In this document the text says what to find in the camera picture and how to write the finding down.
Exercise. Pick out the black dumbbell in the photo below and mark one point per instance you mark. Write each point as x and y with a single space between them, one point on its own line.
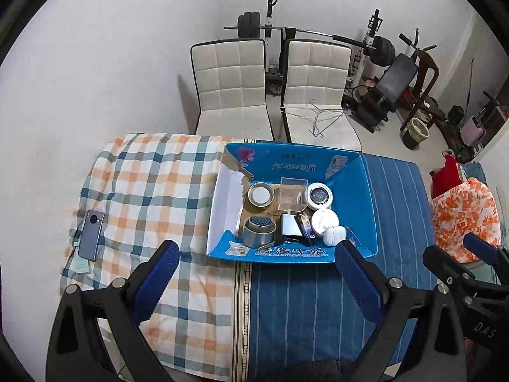
275 81

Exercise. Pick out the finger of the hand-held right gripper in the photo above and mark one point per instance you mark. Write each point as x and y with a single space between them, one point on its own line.
483 246
445 262

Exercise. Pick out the dark patterned case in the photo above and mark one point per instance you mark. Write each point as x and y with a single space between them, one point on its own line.
307 227

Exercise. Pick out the red cloth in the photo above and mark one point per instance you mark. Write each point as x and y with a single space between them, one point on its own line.
447 175

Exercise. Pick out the white quilted chair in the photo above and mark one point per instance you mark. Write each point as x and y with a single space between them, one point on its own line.
314 87
232 87

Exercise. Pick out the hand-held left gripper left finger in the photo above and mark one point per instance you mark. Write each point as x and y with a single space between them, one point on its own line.
155 282

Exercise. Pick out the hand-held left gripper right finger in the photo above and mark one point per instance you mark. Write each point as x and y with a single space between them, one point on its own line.
358 282

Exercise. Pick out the barbell with black plates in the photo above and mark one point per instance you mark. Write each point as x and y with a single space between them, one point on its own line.
302 32

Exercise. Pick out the pale green card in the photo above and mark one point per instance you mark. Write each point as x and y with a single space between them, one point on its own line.
81 265

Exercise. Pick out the grey smartphone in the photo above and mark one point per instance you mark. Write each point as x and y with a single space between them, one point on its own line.
91 234

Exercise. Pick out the clear plastic box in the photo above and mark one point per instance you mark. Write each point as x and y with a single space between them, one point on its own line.
292 193

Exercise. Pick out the blue cardboard box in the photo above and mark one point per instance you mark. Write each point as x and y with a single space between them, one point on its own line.
360 195

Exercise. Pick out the blue striped bedsheet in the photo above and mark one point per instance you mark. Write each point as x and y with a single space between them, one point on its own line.
302 310

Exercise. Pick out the dark trash bin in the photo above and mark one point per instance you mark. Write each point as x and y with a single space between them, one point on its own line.
415 133

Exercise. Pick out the black rectangular box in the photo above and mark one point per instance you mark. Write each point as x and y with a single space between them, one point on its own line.
289 226

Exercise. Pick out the blue denim cloth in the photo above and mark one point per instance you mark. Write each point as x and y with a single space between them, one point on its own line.
477 173

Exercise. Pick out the perforated metal tin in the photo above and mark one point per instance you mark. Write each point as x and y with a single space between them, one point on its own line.
259 231

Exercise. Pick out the white jar with dark lid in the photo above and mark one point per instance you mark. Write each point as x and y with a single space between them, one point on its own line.
318 195

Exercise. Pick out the round metal tin white lid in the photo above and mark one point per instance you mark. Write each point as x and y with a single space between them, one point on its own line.
260 195

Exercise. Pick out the plaid bedsheet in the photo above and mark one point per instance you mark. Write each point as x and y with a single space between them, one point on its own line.
159 191

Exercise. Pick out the orange floral cloth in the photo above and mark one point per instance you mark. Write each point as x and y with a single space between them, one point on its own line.
467 215

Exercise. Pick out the white barbell rack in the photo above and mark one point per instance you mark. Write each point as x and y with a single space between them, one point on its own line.
271 16

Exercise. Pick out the pink suitcase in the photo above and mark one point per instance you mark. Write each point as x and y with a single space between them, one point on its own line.
473 131

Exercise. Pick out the brown wooden chair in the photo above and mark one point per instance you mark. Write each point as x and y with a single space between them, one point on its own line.
425 79

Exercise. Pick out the black weight bench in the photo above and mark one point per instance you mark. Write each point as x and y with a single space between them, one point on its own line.
391 87

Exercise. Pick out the white round jar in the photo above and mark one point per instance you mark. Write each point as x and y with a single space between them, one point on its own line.
324 219

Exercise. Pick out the white earbud case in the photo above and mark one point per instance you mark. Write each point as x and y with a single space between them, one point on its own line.
333 235

